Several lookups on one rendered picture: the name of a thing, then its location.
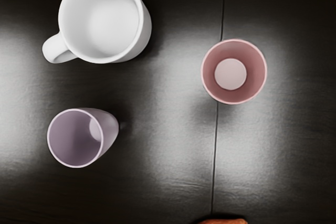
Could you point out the pink cup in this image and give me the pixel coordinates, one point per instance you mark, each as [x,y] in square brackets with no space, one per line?
[233,58]

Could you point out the purple cup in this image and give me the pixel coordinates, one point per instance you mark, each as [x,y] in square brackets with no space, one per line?
[71,140]

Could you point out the orange object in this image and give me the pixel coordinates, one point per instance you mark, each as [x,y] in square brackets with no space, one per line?
[223,221]

